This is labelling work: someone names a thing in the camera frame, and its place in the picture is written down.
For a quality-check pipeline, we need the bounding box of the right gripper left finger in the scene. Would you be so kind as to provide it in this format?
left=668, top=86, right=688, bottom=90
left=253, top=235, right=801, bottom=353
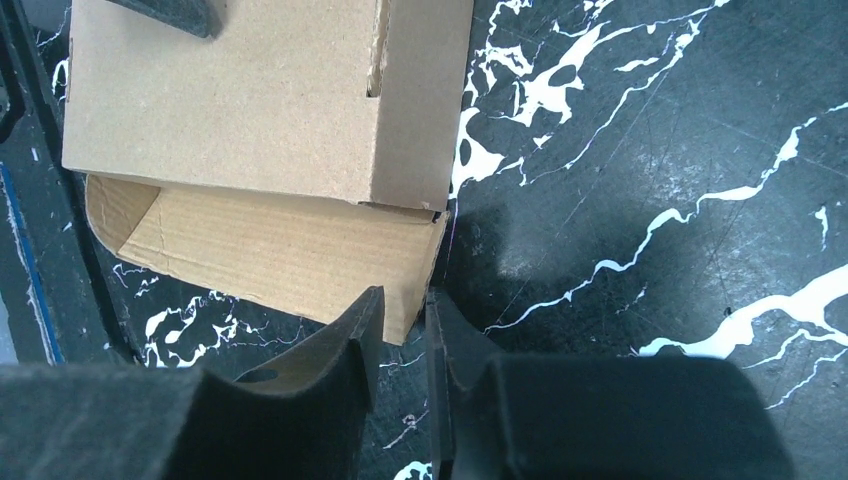
left=1, top=286, right=385, bottom=479

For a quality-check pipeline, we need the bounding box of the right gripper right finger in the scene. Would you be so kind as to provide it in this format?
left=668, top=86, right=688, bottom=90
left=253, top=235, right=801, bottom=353
left=425, top=291, right=795, bottom=479

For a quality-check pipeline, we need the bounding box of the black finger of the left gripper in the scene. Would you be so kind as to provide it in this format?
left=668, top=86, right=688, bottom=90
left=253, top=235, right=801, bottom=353
left=110, top=0, right=222, bottom=38

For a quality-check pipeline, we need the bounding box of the brown cardboard box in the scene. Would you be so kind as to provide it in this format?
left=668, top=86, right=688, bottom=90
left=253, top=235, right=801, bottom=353
left=60, top=0, right=476, bottom=347

